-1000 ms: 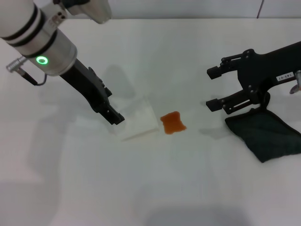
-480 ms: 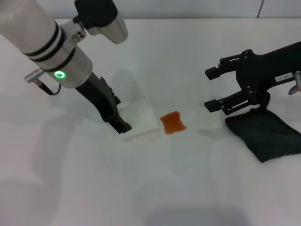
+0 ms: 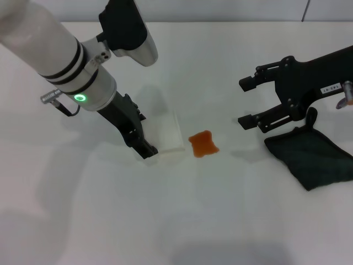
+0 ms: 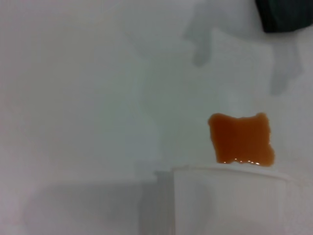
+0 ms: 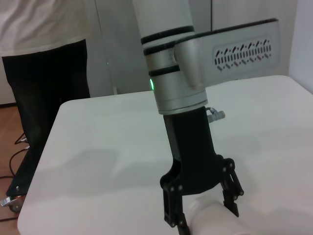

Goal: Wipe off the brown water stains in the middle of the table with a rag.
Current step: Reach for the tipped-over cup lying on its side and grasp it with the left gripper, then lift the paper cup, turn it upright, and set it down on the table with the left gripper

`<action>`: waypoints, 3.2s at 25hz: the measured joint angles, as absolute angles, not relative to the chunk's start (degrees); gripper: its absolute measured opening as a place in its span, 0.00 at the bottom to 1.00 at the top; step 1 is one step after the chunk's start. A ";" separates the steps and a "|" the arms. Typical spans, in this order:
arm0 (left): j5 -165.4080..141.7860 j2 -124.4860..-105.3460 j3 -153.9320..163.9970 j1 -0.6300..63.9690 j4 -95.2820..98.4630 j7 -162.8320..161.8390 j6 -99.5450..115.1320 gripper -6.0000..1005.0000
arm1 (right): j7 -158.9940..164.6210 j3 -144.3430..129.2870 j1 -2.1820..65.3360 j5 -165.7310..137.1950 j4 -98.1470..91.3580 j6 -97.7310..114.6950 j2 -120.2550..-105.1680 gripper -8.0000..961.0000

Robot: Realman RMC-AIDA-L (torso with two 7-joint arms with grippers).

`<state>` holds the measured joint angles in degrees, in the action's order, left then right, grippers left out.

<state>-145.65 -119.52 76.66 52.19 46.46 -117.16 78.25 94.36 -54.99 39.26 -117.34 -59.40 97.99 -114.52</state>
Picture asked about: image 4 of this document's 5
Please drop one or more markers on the white paper cup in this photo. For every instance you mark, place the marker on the white paper cup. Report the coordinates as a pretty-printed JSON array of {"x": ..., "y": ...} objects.
[{"x": 227, "y": 203}]

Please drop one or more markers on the dark blue rag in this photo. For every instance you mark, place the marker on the dark blue rag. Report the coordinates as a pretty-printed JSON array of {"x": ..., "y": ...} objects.
[{"x": 286, "y": 14}]

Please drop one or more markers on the brown water stain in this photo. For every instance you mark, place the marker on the brown water stain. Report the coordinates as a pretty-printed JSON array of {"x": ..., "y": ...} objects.
[{"x": 240, "y": 139}]

